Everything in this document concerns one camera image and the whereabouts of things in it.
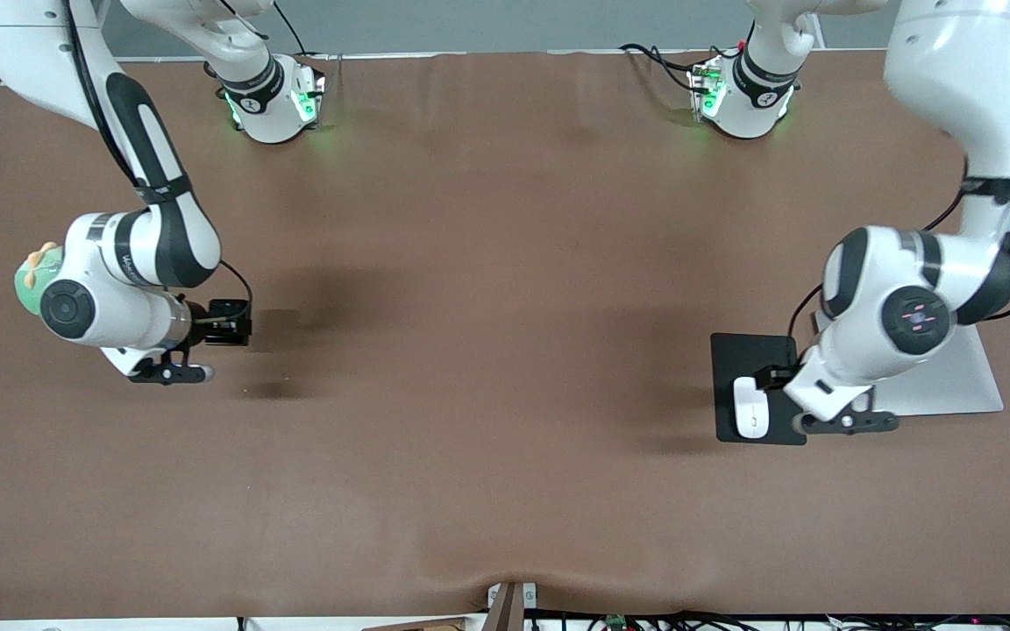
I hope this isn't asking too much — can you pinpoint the black mouse pad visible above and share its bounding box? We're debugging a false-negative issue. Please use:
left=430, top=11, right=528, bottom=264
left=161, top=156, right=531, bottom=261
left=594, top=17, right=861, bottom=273
left=710, top=332, right=808, bottom=446

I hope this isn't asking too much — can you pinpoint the brown table cover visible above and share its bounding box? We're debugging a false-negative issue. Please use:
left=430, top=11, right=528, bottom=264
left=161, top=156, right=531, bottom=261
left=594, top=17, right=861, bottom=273
left=0, top=48, right=1010, bottom=620

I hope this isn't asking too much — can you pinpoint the grey bracket with brown post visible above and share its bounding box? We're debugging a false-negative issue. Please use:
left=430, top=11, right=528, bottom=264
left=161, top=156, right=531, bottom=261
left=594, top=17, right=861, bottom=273
left=485, top=580, right=540, bottom=631

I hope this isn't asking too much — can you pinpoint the black flip phone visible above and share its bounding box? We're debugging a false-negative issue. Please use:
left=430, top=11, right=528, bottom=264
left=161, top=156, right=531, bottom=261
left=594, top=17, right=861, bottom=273
left=206, top=299, right=253, bottom=348

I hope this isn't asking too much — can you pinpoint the green dinosaur plush toy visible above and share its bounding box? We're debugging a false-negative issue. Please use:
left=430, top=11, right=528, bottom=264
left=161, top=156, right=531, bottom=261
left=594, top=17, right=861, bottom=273
left=13, top=242, right=64, bottom=317

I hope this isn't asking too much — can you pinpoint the white computer mouse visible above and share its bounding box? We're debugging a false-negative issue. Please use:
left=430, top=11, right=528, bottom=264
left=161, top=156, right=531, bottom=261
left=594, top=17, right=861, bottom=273
left=732, top=376, right=772, bottom=440

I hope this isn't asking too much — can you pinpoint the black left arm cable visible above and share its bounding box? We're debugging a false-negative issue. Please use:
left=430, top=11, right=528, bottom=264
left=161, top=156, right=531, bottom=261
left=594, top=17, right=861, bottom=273
left=788, top=153, right=1010, bottom=341

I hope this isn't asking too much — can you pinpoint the black cable at arm base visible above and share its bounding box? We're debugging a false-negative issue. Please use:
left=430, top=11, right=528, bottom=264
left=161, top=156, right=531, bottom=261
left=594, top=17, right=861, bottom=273
left=618, top=41, right=718, bottom=94

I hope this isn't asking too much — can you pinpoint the silver closed laptop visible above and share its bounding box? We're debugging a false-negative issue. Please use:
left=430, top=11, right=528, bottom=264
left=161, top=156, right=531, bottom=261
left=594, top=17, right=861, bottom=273
left=814, top=311, right=1005, bottom=418

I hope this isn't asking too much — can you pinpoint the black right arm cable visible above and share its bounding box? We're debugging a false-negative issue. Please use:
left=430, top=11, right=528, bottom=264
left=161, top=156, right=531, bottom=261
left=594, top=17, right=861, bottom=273
left=62, top=0, right=254, bottom=308

